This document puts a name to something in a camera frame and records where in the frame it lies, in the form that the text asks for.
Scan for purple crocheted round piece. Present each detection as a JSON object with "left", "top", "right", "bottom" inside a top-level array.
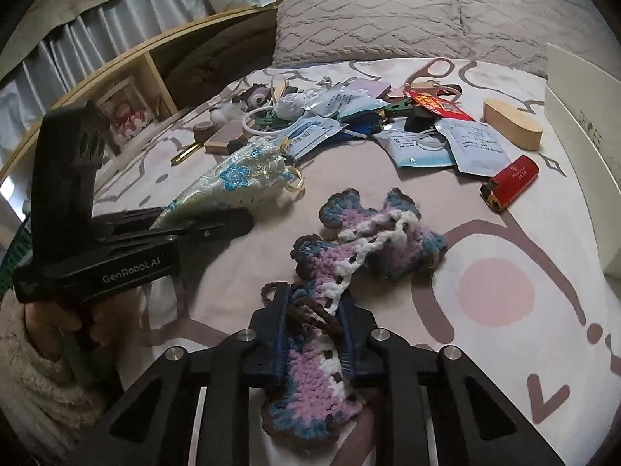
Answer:
[{"left": 243, "top": 84, "right": 271, "bottom": 108}]

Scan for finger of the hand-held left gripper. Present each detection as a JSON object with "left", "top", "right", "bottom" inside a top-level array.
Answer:
[
  {"left": 92, "top": 206, "right": 168, "bottom": 231},
  {"left": 104, "top": 208, "right": 255, "bottom": 253}
]

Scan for picture frame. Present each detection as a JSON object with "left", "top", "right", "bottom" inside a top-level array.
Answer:
[{"left": 96, "top": 76, "right": 157, "bottom": 153}]

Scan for floral embroidered pouch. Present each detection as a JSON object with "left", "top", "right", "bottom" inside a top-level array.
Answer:
[{"left": 149, "top": 137, "right": 307, "bottom": 230}]

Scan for oval wooden block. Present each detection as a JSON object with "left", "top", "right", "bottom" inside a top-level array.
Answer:
[{"left": 482, "top": 98, "right": 544, "bottom": 152}]

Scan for black clip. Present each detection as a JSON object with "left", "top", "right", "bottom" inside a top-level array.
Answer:
[{"left": 402, "top": 107, "right": 437, "bottom": 133}]

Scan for face mask packet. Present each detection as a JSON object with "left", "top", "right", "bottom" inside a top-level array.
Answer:
[
  {"left": 310, "top": 82, "right": 369, "bottom": 117},
  {"left": 373, "top": 123, "right": 459, "bottom": 170},
  {"left": 279, "top": 116, "right": 347, "bottom": 161},
  {"left": 434, "top": 119, "right": 512, "bottom": 178}
]

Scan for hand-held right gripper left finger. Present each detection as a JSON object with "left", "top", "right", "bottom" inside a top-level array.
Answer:
[{"left": 63, "top": 284, "right": 294, "bottom": 466}]

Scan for person's left forearm cream sleeve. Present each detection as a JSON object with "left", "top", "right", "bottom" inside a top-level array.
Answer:
[{"left": 0, "top": 296, "right": 124, "bottom": 452}]

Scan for brown blanket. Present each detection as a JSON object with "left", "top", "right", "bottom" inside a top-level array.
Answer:
[{"left": 162, "top": 24, "right": 278, "bottom": 108}]

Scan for grey curtain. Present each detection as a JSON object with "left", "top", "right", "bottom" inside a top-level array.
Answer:
[{"left": 0, "top": 0, "right": 217, "bottom": 93}]

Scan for grey textured pillow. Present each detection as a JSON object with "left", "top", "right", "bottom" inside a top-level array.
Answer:
[
  {"left": 272, "top": 0, "right": 474, "bottom": 69},
  {"left": 451, "top": 0, "right": 621, "bottom": 83}
]

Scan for white ring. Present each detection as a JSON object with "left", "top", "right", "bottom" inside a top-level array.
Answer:
[{"left": 416, "top": 130, "right": 448, "bottom": 152}]

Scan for purple blue crocheted pouch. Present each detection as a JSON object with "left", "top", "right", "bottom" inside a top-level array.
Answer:
[{"left": 261, "top": 187, "right": 448, "bottom": 443}]

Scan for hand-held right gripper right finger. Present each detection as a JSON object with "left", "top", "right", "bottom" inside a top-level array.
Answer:
[{"left": 337, "top": 301, "right": 568, "bottom": 466}]

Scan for white box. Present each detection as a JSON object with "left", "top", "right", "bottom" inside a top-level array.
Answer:
[{"left": 543, "top": 42, "right": 621, "bottom": 275}]

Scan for person's left hand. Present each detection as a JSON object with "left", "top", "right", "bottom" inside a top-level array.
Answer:
[{"left": 22, "top": 296, "right": 120, "bottom": 356}]

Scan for red lighter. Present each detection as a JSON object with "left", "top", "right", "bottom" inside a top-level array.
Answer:
[{"left": 479, "top": 154, "right": 540, "bottom": 213}]

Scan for pink handled scissors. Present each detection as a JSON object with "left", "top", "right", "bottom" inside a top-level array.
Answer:
[{"left": 402, "top": 57, "right": 465, "bottom": 103}]

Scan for brown wooden block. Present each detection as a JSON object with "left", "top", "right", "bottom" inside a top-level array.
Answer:
[{"left": 204, "top": 123, "right": 244, "bottom": 155}]

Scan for crumpled white tissue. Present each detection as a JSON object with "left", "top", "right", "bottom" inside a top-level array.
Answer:
[{"left": 276, "top": 94, "right": 317, "bottom": 120}]

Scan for wooden shelf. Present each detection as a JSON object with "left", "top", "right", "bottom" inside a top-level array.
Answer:
[{"left": 0, "top": 2, "right": 279, "bottom": 185}]

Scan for red packet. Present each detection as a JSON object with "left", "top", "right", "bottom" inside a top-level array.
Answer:
[{"left": 406, "top": 88, "right": 477, "bottom": 122}]

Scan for lilac card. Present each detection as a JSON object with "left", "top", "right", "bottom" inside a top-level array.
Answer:
[{"left": 347, "top": 80, "right": 392, "bottom": 101}]

